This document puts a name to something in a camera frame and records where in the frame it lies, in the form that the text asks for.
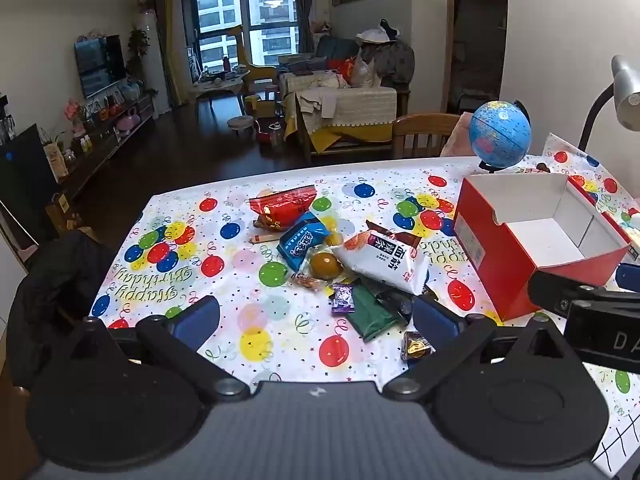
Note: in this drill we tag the pile of clothes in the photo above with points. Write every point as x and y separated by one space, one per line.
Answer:
387 57

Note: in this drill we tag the gold brown candy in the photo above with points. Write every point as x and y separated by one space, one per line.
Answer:
416 347

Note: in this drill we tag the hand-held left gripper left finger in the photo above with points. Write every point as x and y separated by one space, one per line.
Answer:
192 322

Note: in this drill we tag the blue desk globe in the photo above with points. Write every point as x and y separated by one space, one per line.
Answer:
500 132

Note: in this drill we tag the brown cardboard box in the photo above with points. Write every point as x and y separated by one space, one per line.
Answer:
65 212

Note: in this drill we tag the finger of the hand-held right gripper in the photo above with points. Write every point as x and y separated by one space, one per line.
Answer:
550 287
629 278

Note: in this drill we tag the pink cloth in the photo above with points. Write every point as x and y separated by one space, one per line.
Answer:
457 140

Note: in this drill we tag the flat screen television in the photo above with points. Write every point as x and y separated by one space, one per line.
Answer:
100 65

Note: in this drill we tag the yellow giraffe chair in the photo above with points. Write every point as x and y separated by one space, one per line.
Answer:
257 67

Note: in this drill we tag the purple candy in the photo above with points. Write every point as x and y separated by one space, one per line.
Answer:
342 299

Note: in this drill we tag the sausage stick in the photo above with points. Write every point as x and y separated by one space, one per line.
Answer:
265 238

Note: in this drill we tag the red yellow snack wrapper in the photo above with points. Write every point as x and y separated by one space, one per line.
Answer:
537 167

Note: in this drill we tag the balloon print tablecloth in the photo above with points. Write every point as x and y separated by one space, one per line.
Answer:
280 335

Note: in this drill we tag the white snack bag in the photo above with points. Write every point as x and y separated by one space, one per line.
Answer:
385 262

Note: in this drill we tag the dark television cabinet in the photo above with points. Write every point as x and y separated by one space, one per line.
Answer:
110 145

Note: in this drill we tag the silver desk lamp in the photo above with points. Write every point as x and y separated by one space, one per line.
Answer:
625 90

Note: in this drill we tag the dark brown snack packet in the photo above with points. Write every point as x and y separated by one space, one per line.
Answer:
407 239

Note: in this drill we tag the green snack packet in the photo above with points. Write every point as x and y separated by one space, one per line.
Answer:
370 317

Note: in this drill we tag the tall green plant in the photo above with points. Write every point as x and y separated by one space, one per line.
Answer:
137 50

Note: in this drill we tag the black jacket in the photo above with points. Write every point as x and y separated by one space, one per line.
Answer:
55 280

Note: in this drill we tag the wooden chair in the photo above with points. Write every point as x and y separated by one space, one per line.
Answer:
425 130

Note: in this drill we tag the red cardboard box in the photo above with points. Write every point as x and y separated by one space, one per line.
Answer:
495 260

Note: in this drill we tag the white paper bag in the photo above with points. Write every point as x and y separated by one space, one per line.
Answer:
55 162

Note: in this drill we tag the red snack bag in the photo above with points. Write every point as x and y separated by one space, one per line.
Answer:
282 207

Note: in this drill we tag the large window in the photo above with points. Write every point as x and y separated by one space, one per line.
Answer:
220 10

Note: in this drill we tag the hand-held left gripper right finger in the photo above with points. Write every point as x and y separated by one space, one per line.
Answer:
436 325

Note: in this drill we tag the small clear candy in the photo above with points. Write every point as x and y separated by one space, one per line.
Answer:
307 282

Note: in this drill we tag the black snack packet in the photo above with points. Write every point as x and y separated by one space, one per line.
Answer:
395 305

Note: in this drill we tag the sofa with cream cover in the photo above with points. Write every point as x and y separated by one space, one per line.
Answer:
350 105

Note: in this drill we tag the white tower air conditioner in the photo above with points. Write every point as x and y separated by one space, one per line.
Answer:
155 70

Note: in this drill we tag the blue snack packet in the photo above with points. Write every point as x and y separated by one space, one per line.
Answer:
300 242

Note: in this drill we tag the grey yellow curtain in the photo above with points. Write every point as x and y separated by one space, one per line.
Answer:
167 40

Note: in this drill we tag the round stool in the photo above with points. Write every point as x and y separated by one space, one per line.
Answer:
241 122

